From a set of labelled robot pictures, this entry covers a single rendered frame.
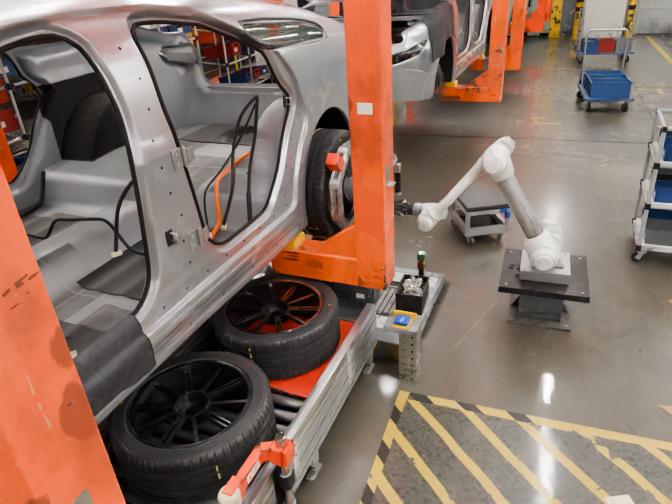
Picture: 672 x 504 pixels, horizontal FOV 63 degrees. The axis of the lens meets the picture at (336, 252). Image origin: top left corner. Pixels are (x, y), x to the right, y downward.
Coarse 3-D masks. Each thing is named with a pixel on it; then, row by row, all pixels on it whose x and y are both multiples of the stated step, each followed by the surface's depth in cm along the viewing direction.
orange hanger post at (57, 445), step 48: (0, 192) 82; (0, 240) 83; (0, 288) 84; (0, 336) 85; (48, 336) 93; (0, 384) 86; (48, 384) 95; (0, 432) 88; (48, 432) 96; (96, 432) 107; (0, 480) 97; (48, 480) 97; (96, 480) 108
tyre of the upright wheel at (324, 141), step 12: (324, 132) 320; (336, 132) 318; (348, 132) 328; (312, 144) 311; (324, 144) 309; (336, 144) 313; (312, 156) 308; (324, 156) 305; (312, 168) 305; (324, 168) 304; (312, 180) 305; (324, 180) 304; (312, 192) 306; (324, 192) 306; (312, 204) 309; (324, 204) 309; (312, 216) 314; (324, 216) 312; (312, 228) 323; (324, 228) 319; (336, 228) 330
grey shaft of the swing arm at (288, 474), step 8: (280, 432) 199; (280, 440) 196; (280, 472) 205; (288, 472) 205; (280, 480) 206; (288, 480) 205; (280, 488) 211; (288, 488) 207; (280, 496) 212; (288, 496) 210
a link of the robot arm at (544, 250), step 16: (496, 144) 299; (496, 160) 286; (496, 176) 293; (512, 176) 294; (512, 192) 296; (512, 208) 300; (528, 208) 298; (528, 224) 300; (528, 240) 304; (544, 240) 299; (544, 256) 297
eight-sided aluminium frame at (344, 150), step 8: (344, 144) 315; (344, 152) 308; (344, 160) 306; (344, 168) 307; (336, 176) 309; (336, 184) 304; (336, 208) 315; (336, 216) 313; (336, 224) 322; (344, 224) 319
